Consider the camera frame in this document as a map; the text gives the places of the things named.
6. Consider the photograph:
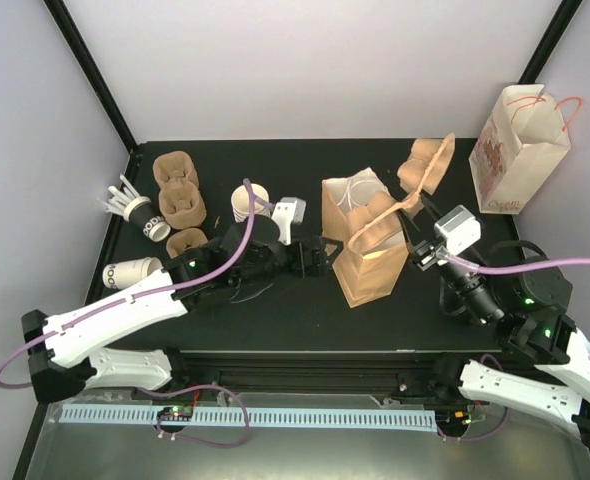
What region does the pulp cup carrier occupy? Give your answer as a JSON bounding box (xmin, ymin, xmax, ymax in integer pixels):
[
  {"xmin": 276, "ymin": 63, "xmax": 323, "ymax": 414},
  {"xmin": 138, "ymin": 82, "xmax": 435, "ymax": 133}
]
[
  {"xmin": 153, "ymin": 151, "xmax": 199, "ymax": 189},
  {"xmin": 166, "ymin": 227, "xmax": 208, "ymax": 258},
  {"xmin": 347, "ymin": 133, "xmax": 455, "ymax": 254},
  {"xmin": 159, "ymin": 179, "xmax": 207, "ymax": 230}
]

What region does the brown paper bag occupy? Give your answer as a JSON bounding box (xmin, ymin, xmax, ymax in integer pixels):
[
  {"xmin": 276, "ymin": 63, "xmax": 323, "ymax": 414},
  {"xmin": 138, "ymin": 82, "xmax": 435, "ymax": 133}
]
[{"xmin": 322, "ymin": 168, "xmax": 408, "ymax": 307}]

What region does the stack of paper cups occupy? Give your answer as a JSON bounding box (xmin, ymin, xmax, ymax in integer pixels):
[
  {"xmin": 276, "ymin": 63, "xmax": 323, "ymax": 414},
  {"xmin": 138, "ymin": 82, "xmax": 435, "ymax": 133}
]
[{"xmin": 231, "ymin": 183, "xmax": 273, "ymax": 223}]

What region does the cup holding white stirrers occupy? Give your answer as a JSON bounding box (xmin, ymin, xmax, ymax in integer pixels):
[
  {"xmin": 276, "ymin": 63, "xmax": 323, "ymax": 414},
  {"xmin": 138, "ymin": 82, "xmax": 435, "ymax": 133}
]
[{"xmin": 123, "ymin": 196, "xmax": 171, "ymax": 242}]

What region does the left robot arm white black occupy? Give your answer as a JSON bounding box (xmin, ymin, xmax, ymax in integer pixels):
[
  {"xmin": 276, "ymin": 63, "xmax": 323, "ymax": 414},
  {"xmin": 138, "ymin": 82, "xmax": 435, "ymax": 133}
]
[{"xmin": 21, "ymin": 233, "xmax": 343, "ymax": 403}]

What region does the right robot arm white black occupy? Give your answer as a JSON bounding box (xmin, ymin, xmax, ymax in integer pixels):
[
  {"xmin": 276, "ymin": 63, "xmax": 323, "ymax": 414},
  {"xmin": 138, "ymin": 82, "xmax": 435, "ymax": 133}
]
[{"xmin": 409, "ymin": 194, "xmax": 590, "ymax": 449}]

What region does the white printed paper bag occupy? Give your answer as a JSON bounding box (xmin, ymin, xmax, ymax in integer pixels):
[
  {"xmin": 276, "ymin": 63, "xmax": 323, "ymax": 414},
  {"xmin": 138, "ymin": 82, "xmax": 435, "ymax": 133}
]
[{"xmin": 469, "ymin": 84, "xmax": 582, "ymax": 215}]

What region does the right controller board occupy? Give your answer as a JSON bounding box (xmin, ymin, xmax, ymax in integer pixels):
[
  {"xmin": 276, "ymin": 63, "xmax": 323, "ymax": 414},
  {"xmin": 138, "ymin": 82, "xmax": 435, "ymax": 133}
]
[{"xmin": 435, "ymin": 409, "xmax": 488, "ymax": 426}]

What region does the controller board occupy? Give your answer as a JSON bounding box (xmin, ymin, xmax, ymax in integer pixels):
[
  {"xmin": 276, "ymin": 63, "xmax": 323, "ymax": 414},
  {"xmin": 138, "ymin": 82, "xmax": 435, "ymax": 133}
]
[
  {"xmin": 435, "ymin": 409, "xmax": 488, "ymax": 426},
  {"xmin": 156, "ymin": 405, "xmax": 194, "ymax": 422}
]

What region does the lying white paper cup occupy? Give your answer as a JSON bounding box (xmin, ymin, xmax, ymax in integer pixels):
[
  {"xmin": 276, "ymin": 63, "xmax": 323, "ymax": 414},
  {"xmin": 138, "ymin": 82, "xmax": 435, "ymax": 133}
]
[{"xmin": 102, "ymin": 257, "xmax": 162, "ymax": 290}]

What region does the bundle of white stirrers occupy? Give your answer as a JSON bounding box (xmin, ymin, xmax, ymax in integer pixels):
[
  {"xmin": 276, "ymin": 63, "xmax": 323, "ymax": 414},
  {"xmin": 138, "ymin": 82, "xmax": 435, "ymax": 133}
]
[{"xmin": 99, "ymin": 174, "xmax": 140, "ymax": 216}]

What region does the left controller board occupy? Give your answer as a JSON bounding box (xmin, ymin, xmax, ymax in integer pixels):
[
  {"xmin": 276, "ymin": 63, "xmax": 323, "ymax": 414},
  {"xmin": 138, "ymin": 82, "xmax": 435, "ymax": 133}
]
[{"xmin": 156, "ymin": 405, "xmax": 194, "ymax": 422}]

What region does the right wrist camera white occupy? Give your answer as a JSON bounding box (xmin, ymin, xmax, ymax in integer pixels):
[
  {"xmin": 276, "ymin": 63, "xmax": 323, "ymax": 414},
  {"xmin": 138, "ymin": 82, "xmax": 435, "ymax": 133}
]
[{"xmin": 434, "ymin": 205, "xmax": 481, "ymax": 256}]

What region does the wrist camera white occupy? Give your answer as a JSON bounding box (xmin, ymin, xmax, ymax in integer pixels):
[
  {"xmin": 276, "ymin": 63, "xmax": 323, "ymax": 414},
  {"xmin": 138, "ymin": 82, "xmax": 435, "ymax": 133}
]
[
  {"xmin": 271, "ymin": 197, "xmax": 306, "ymax": 246},
  {"xmin": 434, "ymin": 205, "xmax": 481, "ymax": 256}
]

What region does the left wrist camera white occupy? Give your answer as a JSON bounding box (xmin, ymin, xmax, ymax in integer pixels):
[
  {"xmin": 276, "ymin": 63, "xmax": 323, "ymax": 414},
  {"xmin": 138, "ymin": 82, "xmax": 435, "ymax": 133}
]
[{"xmin": 271, "ymin": 197, "xmax": 306, "ymax": 246}]

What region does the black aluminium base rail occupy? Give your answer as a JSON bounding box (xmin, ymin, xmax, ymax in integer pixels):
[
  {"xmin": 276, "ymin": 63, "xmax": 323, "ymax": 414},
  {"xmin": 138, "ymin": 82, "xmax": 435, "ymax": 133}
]
[{"xmin": 172, "ymin": 349, "xmax": 446, "ymax": 401}]

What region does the right black frame post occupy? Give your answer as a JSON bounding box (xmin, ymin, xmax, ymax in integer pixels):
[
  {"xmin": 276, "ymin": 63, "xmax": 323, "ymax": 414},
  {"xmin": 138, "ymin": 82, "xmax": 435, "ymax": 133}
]
[{"xmin": 517, "ymin": 0, "xmax": 583, "ymax": 85}]

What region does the black frame post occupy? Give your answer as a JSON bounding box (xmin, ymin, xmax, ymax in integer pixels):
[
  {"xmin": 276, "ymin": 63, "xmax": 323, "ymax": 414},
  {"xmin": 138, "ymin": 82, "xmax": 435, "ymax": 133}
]
[
  {"xmin": 43, "ymin": 0, "xmax": 138, "ymax": 153},
  {"xmin": 517, "ymin": 0, "xmax": 583, "ymax": 85}
]

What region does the white slotted cable duct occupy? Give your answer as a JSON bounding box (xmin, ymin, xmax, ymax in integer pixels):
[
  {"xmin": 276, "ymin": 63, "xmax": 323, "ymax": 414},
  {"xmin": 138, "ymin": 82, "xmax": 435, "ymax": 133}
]
[{"xmin": 59, "ymin": 404, "xmax": 437, "ymax": 433}]

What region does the left black frame post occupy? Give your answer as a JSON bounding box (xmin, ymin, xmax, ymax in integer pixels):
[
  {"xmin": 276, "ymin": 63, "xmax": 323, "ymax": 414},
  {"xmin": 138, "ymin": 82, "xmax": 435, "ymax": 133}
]
[{"xmin": 43, "ymin": 0, "xmax": 138, "ymax": 153}]

